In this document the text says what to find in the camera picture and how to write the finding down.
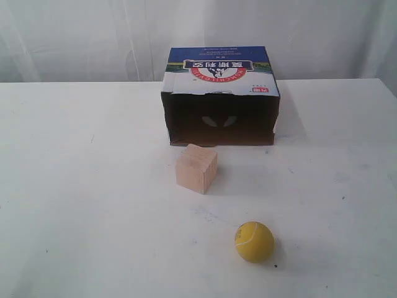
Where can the yellow tennis ball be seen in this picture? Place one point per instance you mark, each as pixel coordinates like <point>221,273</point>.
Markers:
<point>254,242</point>

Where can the light wooden cube block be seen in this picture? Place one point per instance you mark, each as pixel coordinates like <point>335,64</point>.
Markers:
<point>196,168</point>

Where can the blue white cardboard box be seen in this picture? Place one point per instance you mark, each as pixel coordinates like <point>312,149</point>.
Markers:
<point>220,96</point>

